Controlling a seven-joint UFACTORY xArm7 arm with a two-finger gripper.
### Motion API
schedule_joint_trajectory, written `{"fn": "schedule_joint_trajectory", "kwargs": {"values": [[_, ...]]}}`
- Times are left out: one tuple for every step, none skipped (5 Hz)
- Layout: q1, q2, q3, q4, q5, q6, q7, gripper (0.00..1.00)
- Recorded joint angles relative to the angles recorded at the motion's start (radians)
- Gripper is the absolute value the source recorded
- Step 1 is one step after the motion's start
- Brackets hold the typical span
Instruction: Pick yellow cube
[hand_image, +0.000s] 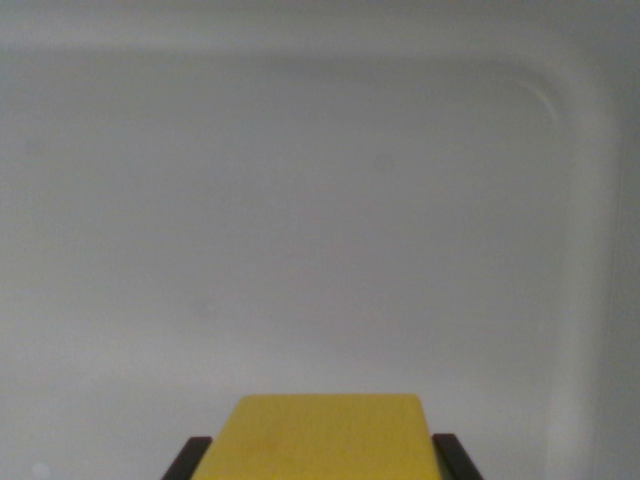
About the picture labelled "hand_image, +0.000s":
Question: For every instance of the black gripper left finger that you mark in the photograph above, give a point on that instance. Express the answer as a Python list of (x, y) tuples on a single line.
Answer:
[(186, 460)]

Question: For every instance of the grey plastic bin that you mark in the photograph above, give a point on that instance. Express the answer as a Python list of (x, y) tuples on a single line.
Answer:
[(300, 225)]

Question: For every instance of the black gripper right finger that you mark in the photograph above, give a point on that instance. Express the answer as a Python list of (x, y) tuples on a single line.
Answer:
[(457, 457)]

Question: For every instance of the yellow cube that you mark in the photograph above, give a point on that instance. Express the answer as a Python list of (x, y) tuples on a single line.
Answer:
[(320, 440)]

